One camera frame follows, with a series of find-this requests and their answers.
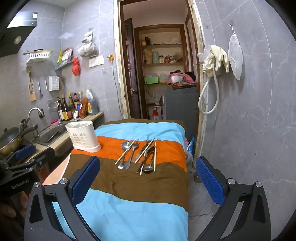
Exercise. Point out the clear bottle yellow cap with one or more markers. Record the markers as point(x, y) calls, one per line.
point(80, 95)

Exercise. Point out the grey wall shelf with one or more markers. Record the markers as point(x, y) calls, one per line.
point(63, 64)

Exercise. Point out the brown wooden shelf unit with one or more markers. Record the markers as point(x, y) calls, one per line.
point(161, 46)

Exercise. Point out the steel sink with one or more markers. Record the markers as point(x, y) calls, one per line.
point(46, 136)

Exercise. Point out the white mesh bag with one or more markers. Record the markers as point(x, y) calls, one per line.
point(235, 58)

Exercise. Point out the metal faucet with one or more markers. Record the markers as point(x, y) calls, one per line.
point(33, 109)

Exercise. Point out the red seasoning packets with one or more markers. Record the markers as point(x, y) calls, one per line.
point(67, 54)

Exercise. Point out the worn wooden door frame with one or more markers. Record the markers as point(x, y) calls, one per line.
point(116, 69)

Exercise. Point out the black range hood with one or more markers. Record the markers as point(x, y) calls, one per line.
point(16, 39)

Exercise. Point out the black wok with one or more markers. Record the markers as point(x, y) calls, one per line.
point(9, 139)

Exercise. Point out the clear plastic container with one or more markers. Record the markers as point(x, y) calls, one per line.
point(163, 78)

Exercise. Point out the white plastic utensil holder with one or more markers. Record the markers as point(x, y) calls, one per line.
point(81, 136)

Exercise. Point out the orange plug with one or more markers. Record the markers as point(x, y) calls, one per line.
point(111, 57)

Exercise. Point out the white pot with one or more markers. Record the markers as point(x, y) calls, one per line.
point(177, 78)

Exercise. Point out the white wall switch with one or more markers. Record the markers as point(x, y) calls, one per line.
point(92, 62)

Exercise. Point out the white wall socket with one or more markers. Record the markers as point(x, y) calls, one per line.
point(100, 60)

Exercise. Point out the soy sauce bottle yellow label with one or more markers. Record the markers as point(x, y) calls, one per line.
point(67, 113)

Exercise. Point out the striped blue orange brown blanket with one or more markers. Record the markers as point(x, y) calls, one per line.
point(138, 204)

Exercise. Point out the dark wooden door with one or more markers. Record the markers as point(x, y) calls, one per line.
point(131, 69)

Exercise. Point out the peach and red cloth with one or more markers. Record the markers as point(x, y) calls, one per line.
point(55, 172)

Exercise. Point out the orange spice packet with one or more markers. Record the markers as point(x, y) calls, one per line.
point(83, 109)

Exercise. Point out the red and white bottle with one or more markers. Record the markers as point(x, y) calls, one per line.
point(156, 114)

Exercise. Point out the pink sponge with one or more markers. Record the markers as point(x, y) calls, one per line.
point(55, 122)

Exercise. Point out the green box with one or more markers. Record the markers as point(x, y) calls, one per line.
point(151, 80)

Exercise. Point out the person's left hand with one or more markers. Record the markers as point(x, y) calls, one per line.
point(13, 208)

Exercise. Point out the white wall rack basket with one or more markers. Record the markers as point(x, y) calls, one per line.
point(38, 56)

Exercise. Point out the wooden knife board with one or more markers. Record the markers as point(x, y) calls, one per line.
point(32, 90)

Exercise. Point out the white wall box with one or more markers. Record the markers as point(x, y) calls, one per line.
point(54, 83)

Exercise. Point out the blue snack packet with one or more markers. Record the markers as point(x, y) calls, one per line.
point(190, 144)

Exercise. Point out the wooden cutting board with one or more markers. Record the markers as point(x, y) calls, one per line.
point(185, 84)

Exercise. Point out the cream rubber gloves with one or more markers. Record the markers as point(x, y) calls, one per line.
point(215, 58)

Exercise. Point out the yellow seasoning packet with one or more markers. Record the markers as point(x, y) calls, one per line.
point(60, 57)

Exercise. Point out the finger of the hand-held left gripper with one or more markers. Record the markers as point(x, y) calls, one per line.
point(24, 152)
point(44, 156)

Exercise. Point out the dark sauce bottle yellow cap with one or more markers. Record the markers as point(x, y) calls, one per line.
point(70, 99)

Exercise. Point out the clear bag of dried goods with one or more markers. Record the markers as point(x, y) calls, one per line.
point(87, 49)

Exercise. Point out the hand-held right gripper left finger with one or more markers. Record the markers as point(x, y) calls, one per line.
point(86, 176)

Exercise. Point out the green jar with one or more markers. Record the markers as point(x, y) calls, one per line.
point(155, 58)

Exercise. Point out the pink cloth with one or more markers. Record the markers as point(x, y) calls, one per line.
point(189, 78)

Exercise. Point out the large oil jug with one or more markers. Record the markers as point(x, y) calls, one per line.
point(92, 106)

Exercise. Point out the blue and white packet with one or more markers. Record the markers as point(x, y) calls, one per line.
point(76, 113)

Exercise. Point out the dark sauce bottle red cap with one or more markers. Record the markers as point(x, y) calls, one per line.
point(76, 99)

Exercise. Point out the red plastic bag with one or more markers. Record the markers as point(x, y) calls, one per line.
point(76, 67)

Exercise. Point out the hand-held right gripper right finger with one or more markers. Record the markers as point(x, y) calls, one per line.
point(209, 183)

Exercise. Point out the grey appliance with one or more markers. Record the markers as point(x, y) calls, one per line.
point(180, 104)

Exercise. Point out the dark bottle white label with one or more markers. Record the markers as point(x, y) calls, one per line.
point(60, 113)

